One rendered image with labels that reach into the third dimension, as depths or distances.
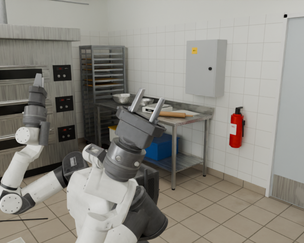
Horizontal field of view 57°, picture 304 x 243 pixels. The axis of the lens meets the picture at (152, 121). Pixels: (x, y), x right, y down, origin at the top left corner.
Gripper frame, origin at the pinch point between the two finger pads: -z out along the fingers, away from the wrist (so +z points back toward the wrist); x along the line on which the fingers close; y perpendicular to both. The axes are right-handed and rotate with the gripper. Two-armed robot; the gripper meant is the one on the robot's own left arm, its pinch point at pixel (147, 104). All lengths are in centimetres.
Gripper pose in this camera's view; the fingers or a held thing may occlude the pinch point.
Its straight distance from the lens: 66.0
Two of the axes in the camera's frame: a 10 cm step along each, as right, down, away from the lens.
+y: 3.0, -0.9, 9.5
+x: -8.6, -4.5, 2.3
